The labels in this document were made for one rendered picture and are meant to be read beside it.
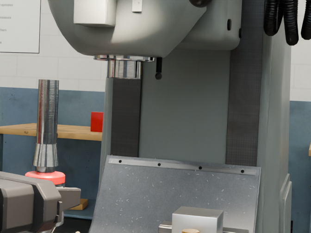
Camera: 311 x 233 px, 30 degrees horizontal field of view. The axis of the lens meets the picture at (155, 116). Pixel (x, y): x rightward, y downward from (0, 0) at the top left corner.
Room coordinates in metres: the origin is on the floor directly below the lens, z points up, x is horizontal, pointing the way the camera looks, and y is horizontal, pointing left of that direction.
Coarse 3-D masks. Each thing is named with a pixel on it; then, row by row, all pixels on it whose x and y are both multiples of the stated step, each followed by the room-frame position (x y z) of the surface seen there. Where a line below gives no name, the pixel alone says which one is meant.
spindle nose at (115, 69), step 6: (108, 60) 0.79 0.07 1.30; (114, 60) 0.78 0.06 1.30; (120, 60) 0.78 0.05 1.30; (108, 66) 0.79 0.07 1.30; (114, 66) 0.78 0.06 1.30; (120, 66) 0.78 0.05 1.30; (126, 66) 0.78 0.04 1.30; (132, 66) 0.78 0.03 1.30; (138, 66) 0.79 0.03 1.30; (108, 72) 0.79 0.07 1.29; (114, 72) 0.78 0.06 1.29; (120, 72) 0.78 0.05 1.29; (126, 72) 0.78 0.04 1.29; (132, 72) 0.78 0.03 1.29; (138, 72) 0.79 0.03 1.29; (120, 78) 0.82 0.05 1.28; (126, 78) 0.78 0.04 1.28; (132, 78) 0.78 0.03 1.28; (138, 78) 0.79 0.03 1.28
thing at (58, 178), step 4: (28, 172) 0.69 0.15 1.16; (32, 172) 0.69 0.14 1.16; (56, 172) 0.70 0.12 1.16; (60, 172) 0.70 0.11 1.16; (28, 176) 0.67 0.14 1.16; (32, 176) 0.67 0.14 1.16; (36, 176) 0.67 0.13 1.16; (40, 176) 0.67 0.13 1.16; (44, 176) 0.67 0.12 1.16; (48, 176) 0.67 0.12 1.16; (52, 176) 0.67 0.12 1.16; (56, 176) 0.67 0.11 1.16; (60, 176) 0.68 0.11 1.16; (64, 176) 0.69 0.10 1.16; (52, 180) 0.67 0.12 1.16; (56, 180) 0.67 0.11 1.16; (60, 180) 0.68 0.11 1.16; (64, 180) 0.69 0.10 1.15
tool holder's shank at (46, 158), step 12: (48, 84) 0.68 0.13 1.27; (48, 96) 0.68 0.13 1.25; (48, 108) 0.68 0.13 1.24; (48, 120) 0.68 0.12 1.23; (48, 132) 0.68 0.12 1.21; (36, 144) 0.68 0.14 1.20; (48, 144) 0.68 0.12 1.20; (36, 156) 0.68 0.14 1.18; (48, 156) 0.67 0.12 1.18; (36, 168) 0.68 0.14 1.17; (48, 168) 0.68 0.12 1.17
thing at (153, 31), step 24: (48, 0) 0.76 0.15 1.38; (72, 0) 0.73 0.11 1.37; (120, 0) 0.71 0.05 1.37; (144, 0) 0.70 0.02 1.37; (168, 0) 0.71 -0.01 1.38; (72, 24) 0.73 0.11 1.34; (120, 24) 0.71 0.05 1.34; (144, 24) 0.71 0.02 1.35; (168, 24) 0.72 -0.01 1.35; (192, 24) 0.80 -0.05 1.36; (96, 48) 0.73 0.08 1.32; (120, 48) 0.72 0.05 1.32; (144, 48) 0.73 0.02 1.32; (168, 48) 0.77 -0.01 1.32
